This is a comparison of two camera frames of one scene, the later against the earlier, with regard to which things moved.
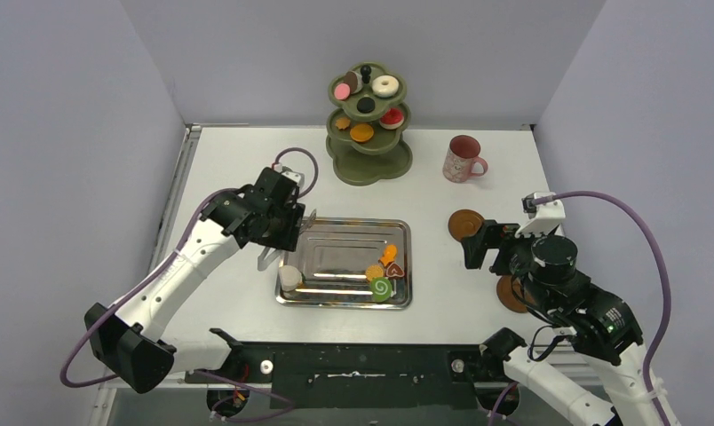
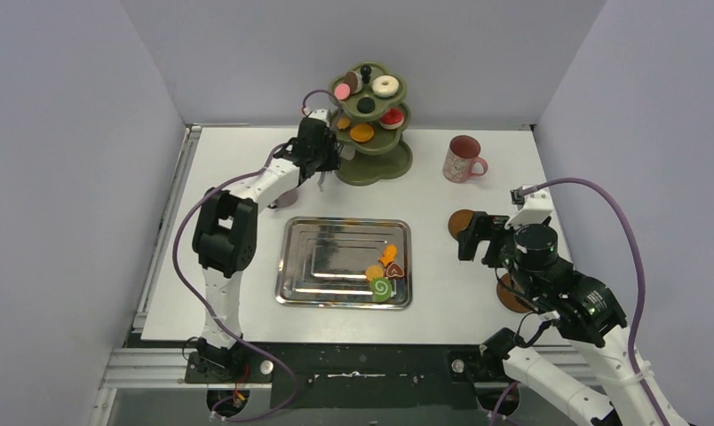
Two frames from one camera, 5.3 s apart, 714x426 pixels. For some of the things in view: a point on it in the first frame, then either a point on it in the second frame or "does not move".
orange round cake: x=361 y=132 does not move
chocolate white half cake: x=354 y=80 does not move
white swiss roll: x=290 y=278 to x=347 y=152
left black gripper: x=287 y=239 to x=329 y=141
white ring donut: x=384 y=86 does not move
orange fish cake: x=390 y=255 does not move
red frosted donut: x=392 y=119 does not move
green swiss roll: x=381 y=288 does not move
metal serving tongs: x=305 y=223 to x=346 y=152
